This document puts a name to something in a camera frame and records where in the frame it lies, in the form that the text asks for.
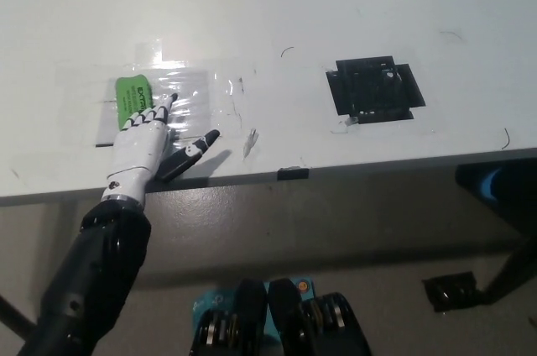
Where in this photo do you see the teal cardboard box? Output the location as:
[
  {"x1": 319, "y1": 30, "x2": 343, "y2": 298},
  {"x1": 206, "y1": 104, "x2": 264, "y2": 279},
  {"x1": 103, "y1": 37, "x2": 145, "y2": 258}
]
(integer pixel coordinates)
[{"x1": 192, "y1": 275, "x2": 316, "y2": 337}]

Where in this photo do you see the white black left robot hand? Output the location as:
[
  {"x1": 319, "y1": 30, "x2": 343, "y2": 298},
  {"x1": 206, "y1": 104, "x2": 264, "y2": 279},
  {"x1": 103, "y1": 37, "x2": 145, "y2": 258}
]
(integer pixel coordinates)
[{"x1": 102, "y1": 93, "x2": 222, "y2": 205}]

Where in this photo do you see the black tape square patch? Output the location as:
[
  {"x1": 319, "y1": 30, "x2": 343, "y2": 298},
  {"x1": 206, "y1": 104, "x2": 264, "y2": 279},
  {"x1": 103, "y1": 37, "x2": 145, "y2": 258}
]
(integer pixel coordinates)
[{"x1": 325, "y1": 55, "x2": 427, "y2": 124}]

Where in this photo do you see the green whiteboard eraser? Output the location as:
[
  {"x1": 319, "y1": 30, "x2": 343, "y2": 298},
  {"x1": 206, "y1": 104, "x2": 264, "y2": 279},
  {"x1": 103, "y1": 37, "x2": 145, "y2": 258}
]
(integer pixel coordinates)
[{"x1": 113, "y1": 73, "x2": 157, "y2": 131}]

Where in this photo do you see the crumpled clear tape scrap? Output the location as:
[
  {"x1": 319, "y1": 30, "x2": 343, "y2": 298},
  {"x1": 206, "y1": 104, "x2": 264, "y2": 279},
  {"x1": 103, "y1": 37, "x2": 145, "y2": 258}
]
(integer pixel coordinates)
[{"x1": 242, "y1": 128, "x2": 259, "y2": 160}]

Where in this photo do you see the black object with blue part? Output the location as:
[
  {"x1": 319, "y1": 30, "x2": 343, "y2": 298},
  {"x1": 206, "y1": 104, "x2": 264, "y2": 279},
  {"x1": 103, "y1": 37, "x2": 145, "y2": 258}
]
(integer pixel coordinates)
[{"x1": 454, "y1": 164, "x2": 537, "y2": 225}]

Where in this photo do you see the grey sheet under clear tape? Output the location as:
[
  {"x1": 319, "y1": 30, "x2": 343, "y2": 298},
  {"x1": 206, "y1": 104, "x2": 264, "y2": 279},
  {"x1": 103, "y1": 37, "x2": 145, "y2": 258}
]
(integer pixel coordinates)
[{"x1": 95, "y1": 70, "x2": 211, "y2": 149}]

